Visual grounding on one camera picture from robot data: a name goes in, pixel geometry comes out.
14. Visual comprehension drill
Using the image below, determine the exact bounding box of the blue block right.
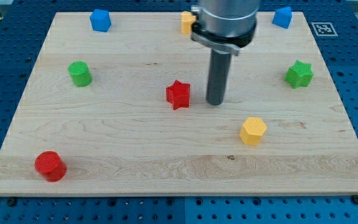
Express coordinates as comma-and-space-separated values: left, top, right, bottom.
272, 6, 293, 29

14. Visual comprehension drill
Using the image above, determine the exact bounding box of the red cylinder block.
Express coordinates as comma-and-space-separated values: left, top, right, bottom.
34, 151, 67, 182

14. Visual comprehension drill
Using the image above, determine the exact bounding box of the yellow heart block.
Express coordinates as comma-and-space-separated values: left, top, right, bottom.
181, 11, 196, 34

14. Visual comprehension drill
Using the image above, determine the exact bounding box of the green star block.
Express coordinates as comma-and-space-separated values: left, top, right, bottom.
284, 60, 314, 88

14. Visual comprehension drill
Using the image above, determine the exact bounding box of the wooden board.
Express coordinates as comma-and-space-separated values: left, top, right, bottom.
0, 12, 358, 197

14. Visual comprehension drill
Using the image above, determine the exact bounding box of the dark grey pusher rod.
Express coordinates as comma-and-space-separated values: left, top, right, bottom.
206, 50, 232, 106

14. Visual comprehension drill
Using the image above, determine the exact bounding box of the blue pentagon block left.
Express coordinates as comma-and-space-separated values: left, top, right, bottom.
89, 9, 111, 32

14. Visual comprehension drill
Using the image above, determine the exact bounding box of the green cylinder block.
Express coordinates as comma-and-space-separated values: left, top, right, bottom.
68, 61, 92, 87

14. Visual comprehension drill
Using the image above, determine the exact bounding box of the yellow hexagon block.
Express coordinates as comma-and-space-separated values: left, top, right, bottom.
239, 117, 267, 146

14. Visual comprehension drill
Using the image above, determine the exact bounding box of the red star block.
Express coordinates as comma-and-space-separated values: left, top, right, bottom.
166, 80, 190, 110

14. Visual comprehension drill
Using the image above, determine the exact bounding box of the white fiducial marker tag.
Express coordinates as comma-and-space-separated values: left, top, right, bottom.
311, 22, 337, 37

